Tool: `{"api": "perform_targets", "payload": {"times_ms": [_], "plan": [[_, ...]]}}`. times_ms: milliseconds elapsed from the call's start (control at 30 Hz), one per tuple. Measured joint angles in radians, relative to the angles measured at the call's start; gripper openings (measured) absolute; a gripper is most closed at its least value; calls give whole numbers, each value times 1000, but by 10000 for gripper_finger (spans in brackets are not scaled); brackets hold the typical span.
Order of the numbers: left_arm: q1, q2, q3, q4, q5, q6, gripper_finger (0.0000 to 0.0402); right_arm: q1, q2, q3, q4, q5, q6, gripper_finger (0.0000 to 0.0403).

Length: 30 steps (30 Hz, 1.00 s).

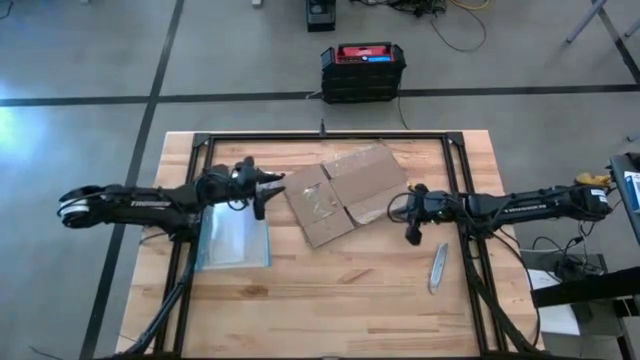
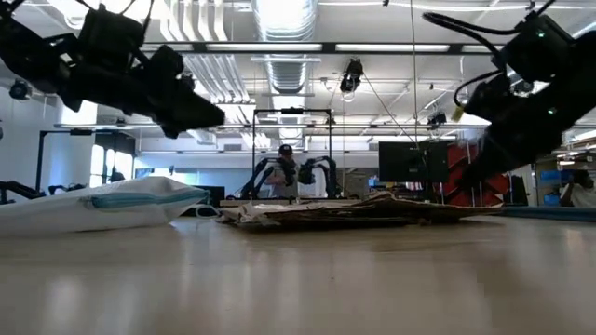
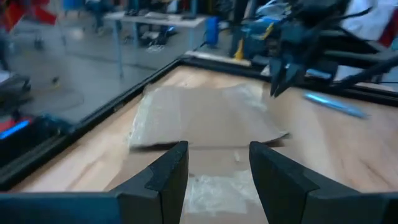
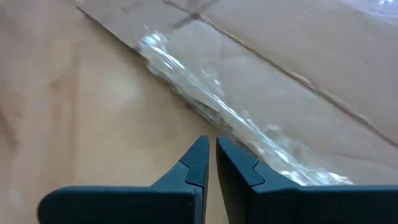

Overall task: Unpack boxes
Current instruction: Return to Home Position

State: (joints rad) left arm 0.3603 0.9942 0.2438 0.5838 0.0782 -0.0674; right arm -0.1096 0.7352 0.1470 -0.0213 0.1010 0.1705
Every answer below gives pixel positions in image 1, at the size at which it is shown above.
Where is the black power station cable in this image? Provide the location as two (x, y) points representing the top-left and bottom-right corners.
(396, 82), (412, 131)

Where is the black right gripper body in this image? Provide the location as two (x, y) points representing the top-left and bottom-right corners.
(406, 188), (470, 227)

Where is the yellow floor cable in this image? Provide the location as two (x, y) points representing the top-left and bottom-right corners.
(448, 0), (492, 12)

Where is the black aluminium table frame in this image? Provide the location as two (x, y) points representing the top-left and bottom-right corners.
(107, 130), (549, 360)

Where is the brown cardboard box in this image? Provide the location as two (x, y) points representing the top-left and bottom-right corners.
(268, 143), (411, 250)

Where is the yellow power plug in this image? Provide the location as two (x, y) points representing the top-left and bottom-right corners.
(574, 172), (613, 190)

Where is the black red power station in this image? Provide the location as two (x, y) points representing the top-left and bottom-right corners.
(320, 41), (408, 105)

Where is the black power adapter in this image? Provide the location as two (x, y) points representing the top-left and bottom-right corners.
(553, 257), (594, 281)

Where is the dark cable tangle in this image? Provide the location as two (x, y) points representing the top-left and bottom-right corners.
(349, 0), (450, 17)

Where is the white mesh bag blue trim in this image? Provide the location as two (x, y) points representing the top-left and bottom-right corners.
(193, 201), (274, 274)

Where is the white paper sheet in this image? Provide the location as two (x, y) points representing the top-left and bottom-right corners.
(528, 268), (582, 337)

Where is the black floor cable loop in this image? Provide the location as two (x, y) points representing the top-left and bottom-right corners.
(428, 7), (488, 54)

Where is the small black floor box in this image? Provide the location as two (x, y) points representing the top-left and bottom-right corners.
(306, 0), (338, 33)

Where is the dark side table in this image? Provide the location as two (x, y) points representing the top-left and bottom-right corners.
(609, 152), (640, 246)

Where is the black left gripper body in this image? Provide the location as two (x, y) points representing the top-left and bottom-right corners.
(196, 163), (259, 207)

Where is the silver utility knife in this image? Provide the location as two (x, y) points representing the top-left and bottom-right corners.
(427, 242), (450, 296)

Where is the black flat bar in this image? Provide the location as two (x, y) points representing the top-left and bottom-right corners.
(531, 266), (640, 310)

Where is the blue box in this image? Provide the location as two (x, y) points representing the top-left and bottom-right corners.
(624, 170), (640, 215)

